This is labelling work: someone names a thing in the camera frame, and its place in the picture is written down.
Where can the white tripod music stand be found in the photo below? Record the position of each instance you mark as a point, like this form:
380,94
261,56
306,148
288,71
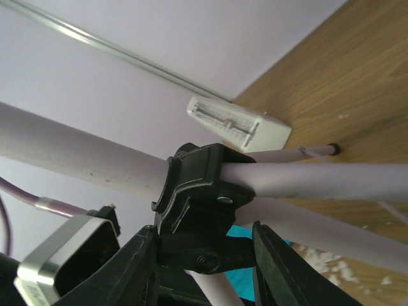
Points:
199,194

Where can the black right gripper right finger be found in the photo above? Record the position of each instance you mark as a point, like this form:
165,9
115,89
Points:
282,277

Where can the white paper scrap pile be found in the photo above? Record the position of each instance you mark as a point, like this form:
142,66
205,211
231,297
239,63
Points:
352,276

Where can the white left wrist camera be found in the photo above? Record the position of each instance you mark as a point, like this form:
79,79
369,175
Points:
69,256

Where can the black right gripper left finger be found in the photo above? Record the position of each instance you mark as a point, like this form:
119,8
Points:
130,277

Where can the white metronome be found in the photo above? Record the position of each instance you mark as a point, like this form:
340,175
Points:
245,129

